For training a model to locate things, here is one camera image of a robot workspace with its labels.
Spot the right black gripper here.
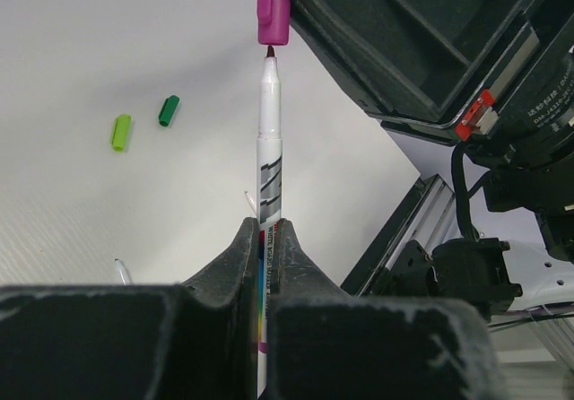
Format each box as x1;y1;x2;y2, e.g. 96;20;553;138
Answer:
291;0;573;168

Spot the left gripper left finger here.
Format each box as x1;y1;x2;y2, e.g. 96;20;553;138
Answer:
1;218;258;399

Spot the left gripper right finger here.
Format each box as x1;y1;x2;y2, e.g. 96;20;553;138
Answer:
268;220;507;399

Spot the purple pen cap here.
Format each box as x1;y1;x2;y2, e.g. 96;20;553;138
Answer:
257;0;291;46

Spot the purple-end white pen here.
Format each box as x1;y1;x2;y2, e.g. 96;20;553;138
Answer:
256;46;283;398

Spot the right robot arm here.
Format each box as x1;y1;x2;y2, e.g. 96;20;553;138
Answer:
289;0;573;316

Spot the green-end white pen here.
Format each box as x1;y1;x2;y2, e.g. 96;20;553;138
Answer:
114;258;132;285

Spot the light green pen cap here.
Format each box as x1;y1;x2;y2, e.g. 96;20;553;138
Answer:
109;114;131;152

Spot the dark green pen cap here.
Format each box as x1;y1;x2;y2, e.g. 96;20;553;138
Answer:
158;95;180;127

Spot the aluminium frame rail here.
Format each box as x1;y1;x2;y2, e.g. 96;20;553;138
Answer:
341;175;456;296

